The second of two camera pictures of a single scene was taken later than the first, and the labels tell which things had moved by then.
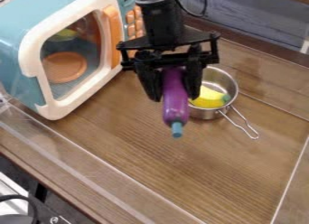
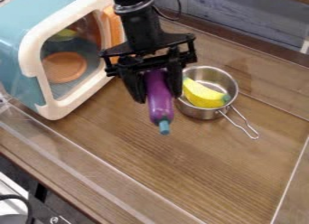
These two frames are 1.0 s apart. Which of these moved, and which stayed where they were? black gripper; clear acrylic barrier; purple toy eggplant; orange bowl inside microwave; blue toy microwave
Moved: black gripper; purple toy eggplant
Stayed: clear acrylic barrier; orange bowl inside microwave; blue toy microwave
